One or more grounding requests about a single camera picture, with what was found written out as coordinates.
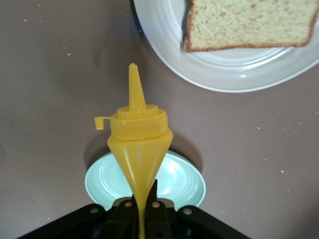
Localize yellow squeeze bottle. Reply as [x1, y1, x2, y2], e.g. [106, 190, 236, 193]
[93, 63, 174, 239]

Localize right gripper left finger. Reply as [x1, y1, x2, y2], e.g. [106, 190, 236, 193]
[17, 196, 139, 239]

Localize green plate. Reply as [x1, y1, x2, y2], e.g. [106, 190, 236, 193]
[84, 152, 207, 211]

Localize light crust bread slice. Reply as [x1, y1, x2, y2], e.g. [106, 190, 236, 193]
[183, 0, 319, 53]

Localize beige plate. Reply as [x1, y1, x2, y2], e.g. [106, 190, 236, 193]
[133, 0, 319, 93]

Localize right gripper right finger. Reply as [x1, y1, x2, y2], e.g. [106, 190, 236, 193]
[146, 179, 250, 239]

